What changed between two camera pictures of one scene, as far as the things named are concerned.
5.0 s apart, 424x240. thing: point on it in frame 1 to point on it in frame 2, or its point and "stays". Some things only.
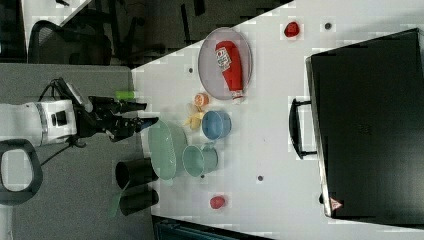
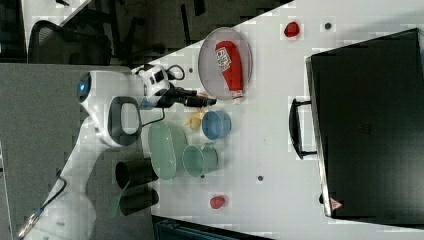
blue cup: (216, 125) stays
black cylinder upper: (135, 172) stays
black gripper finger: (140, 124) to (197, 101)
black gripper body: (106, 114) to (174, 94)
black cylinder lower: (134, 200) stays
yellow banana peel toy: (195, 120) stays
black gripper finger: (131, 106) to (187, 93)
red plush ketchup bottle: (229, 60) stays
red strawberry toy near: (217, 202) stays
